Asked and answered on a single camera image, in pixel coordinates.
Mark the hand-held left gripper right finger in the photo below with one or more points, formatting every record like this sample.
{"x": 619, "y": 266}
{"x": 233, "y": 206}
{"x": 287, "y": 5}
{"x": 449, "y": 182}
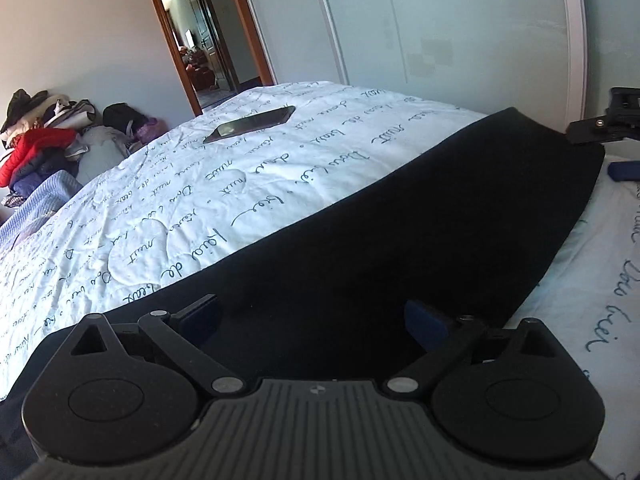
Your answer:
{"x": 426, "y": 327}

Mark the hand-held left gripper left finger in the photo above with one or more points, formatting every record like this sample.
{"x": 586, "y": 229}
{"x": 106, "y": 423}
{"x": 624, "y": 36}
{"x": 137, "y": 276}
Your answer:
{"x": 196, "y": 321}

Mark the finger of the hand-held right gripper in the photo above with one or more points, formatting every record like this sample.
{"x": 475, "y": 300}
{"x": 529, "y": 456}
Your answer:
{"x": 607, "y": 122}
{"x": 626, "y": 171}

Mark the black pants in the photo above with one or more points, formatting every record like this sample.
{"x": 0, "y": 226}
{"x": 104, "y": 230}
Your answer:
{"x": 350, "y": 235}

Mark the white printed blanket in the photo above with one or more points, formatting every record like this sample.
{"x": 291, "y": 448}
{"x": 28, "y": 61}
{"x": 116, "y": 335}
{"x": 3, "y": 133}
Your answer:
{"x": 200, "y": 185}

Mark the frosted glass wardrobe door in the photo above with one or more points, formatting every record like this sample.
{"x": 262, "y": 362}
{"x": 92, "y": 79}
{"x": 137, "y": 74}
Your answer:
{"x": 450, "y": 25}

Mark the grey bag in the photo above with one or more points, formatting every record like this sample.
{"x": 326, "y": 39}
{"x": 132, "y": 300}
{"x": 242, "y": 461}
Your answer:
{"x": 102, "y": 152}

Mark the blue striped blanket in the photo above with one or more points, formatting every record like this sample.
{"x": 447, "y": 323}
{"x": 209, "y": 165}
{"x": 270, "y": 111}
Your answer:
{"x": 35, "y": 210}

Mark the purple cloth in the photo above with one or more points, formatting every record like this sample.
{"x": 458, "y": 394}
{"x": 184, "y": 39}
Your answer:
{"x": 148, "y": 131}

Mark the black smartphone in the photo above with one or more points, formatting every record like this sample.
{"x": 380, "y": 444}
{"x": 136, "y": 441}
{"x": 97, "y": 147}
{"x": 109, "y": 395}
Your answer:
{"x": 250, "y": 124}

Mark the dark blue jacket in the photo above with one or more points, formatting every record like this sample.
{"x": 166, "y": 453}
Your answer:
{"x": 42, "y": 172}

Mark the black backpack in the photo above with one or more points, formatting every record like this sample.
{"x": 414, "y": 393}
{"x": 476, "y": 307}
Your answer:
{"x": 122, "y": 119}

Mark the red jacket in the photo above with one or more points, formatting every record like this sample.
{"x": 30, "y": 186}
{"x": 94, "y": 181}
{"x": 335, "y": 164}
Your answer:
{"x": 35, "y": 152}

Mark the black jacket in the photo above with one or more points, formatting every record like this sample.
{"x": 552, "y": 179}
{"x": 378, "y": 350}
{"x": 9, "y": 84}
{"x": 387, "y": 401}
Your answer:
{"x": 22, "y": 107}

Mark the wooden door frame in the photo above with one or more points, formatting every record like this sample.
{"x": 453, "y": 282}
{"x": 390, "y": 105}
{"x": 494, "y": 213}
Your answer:
{"x": 155, "y": 20}

